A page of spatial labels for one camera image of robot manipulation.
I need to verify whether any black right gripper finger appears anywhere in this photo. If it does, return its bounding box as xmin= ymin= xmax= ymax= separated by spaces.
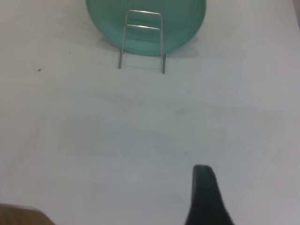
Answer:
xmin=184 ymin=165 xmax=235 ymax=225

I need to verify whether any green plate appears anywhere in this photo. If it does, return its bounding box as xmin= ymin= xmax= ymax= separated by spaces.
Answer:
xmin=85 ymin=0 xmax=207 ymax=56

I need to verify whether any silver wire plate rack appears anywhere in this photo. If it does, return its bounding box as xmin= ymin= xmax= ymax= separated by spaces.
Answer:
xmin=118 ymin=9 xmax=166 ymax=75

